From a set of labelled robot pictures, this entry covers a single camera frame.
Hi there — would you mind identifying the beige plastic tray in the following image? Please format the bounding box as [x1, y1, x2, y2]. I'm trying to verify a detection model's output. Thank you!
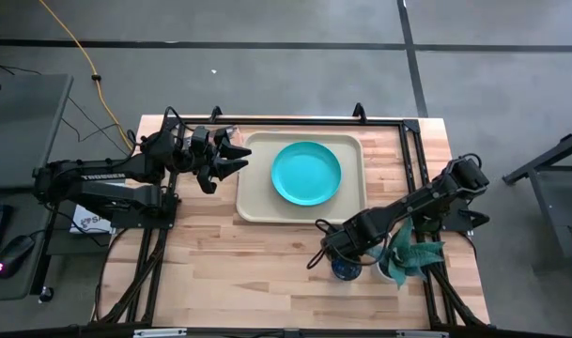
[235, 131, 367, 224]

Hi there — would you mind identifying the teal artificial plant in pot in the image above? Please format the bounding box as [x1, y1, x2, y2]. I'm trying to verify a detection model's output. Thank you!
[365, 218, 446, 290]

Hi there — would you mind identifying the blue patterned cup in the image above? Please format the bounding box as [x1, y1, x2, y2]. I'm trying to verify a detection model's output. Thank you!
[331, 255, 363, 282]

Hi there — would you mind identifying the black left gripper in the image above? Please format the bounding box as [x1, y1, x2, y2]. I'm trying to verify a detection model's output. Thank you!
[188, 125, 253, 195]

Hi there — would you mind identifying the dark olive desk surface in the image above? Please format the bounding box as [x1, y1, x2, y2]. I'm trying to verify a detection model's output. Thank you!
[0, 185, 61, 301]

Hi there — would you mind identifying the grey desk top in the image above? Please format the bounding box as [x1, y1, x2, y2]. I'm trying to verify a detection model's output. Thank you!
[0, 72, 74, 190]

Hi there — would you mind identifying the teal round plate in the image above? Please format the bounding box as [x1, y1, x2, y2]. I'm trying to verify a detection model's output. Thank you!
[271, 141, 343, 207]

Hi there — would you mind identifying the silver edge bracket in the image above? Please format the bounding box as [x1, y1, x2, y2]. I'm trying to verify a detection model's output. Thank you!
[133, 328, 188, 338]
[395, 330, 450, 338]

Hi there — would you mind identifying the yellow floor cable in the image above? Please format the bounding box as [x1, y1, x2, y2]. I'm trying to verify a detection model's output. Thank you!
[39, 0, 136, 154]

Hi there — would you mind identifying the black computer mouse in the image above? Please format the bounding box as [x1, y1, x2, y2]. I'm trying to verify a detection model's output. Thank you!
[0, 234, 36, 280]

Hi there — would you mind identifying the black aluminium rig frame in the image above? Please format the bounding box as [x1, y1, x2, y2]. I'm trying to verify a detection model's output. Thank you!
[92, 115, 491, 330]

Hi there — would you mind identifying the black metal table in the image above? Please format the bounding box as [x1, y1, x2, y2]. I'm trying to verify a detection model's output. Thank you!
[501, 129, 572, 273]

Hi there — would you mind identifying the white printed box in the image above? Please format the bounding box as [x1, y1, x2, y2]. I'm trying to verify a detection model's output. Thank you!
[70, 204, 116, 235]

